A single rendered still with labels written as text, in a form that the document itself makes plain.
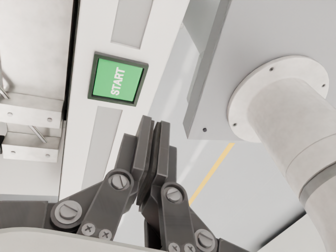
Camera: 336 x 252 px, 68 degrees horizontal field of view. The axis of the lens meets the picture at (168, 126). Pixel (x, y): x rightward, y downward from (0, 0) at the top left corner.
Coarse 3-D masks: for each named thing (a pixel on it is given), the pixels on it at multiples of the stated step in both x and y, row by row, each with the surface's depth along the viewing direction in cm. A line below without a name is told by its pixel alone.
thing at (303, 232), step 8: (304, 216) 289; (296, 224) 297; (304, 224) 287; (312, 224) 278; (288, 232) 306; (296, 232) 296; (304, 232) 286; (312, 232) 277; (272, 240) 328; (280, 240) 316; (288, 240) 305; (296, 240) 294; (304, 240) 285; (312, 240) 276; (320, 240) 267; (264, 248) 339; (272, 248) 326; (280, 248) 314; (288, 248) 303; (296, 248) 293; (304, 248) 283; (312, 248) 274; (320, 248) 266
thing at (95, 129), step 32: (96, 0) 22; (128, 0) 22; (160, 0) 22; (96, 32) 23; (128, 32) 24; (160, 32) 24; (160, 64) 27; (96, 128) 32; (128, 128) 32; (64, 160) 35; (96, 160) 36; (64, 192) 40
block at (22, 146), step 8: (8, 136) 39; (16, 136) 39; (24, 136) 40; (32, 136) 40; (48, 136) 41; (8, 144) 38; (16, 144) 38; (24, 144) 39; (32, 144) 39; (40, 144) 40; (48, 144) 40; (56, 144) 41; (8, 152) 39; (16, 152) 39; (24, 152) 39; (32, 152) 40; (40, 152) 40; (48, 152) 40; (56, 152) 41; (32, 160) 41; (40, 160) 41; (48, 160) 42; (56, 160) 42
